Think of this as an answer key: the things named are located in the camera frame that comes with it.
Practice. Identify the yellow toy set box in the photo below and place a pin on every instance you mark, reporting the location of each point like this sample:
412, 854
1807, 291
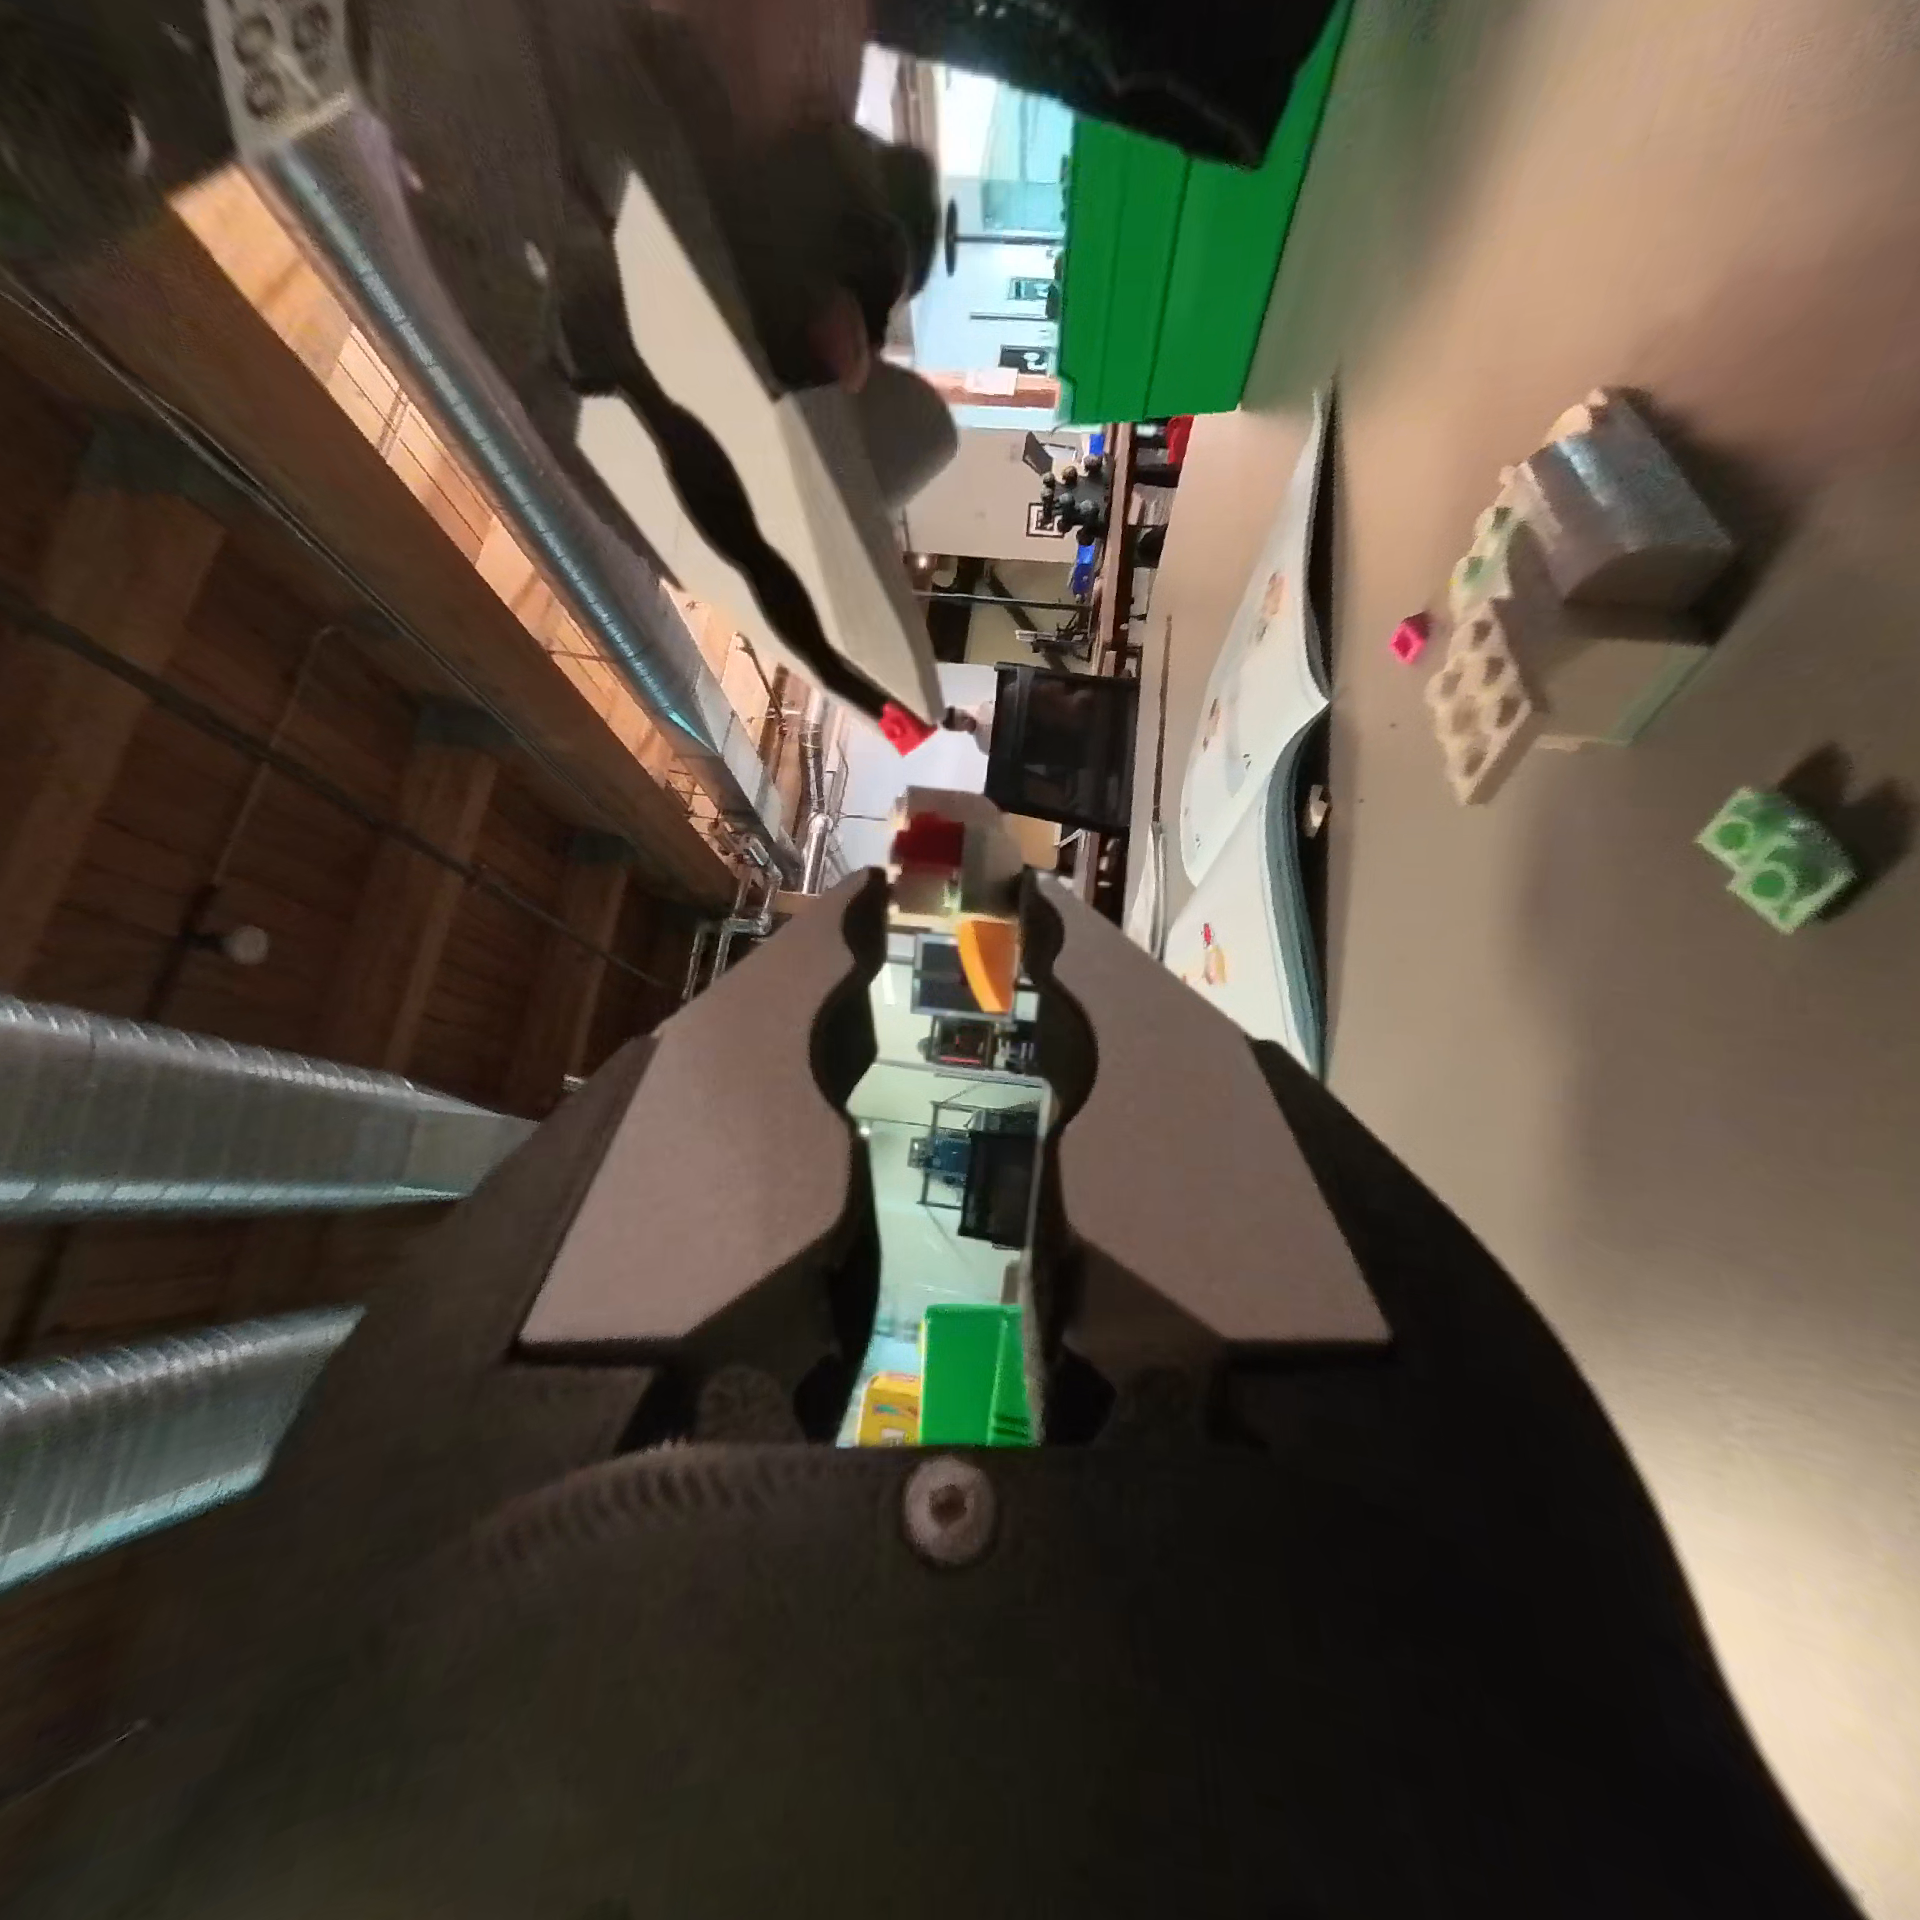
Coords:
892, 1411

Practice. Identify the long silver ceiling duct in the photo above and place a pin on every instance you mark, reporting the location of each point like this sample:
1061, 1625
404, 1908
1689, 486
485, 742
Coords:
494, 452

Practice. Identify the white toy brick block assembly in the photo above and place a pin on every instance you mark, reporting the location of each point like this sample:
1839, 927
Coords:
1622, 510

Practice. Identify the white toy brick head assembly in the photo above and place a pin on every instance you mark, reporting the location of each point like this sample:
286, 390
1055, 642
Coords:
983, 857

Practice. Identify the person's right forearm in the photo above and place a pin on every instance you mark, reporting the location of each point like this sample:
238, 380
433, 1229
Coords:
1109, 77

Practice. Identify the ceiling lamp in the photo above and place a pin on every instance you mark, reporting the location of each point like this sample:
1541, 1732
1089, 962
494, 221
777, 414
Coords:
241, 946

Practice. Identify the person's right hand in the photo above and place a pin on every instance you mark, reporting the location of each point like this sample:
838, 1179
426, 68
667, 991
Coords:
849, 254

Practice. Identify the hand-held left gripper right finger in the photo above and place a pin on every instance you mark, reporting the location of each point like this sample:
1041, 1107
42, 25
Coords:
1214, 1201

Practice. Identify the small red toy brick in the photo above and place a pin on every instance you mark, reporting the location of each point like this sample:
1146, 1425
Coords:
907, 729

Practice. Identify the black monitor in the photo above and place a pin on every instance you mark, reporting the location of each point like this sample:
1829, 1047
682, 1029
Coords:
1059, 743

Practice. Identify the stacked green plastic bins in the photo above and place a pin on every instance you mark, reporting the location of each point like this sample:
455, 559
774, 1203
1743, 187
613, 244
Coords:
1156, 285

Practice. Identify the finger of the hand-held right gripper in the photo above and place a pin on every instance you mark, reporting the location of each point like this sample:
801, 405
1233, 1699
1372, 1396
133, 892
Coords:
661, 495
857, 540

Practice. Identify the green plastic bin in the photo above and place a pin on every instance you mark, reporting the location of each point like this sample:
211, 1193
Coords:
967, 1372

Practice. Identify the instruction booklet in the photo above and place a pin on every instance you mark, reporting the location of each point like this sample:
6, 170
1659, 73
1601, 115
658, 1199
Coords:
1253, 722

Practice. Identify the small green toy brick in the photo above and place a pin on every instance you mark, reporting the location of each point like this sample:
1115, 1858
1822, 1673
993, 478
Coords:
1779, 862

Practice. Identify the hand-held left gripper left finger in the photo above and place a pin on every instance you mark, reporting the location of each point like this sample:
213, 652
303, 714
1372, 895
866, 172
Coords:
691, 1201

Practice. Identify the small pink toy brick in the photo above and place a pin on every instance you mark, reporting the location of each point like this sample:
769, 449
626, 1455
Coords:
1411, 642

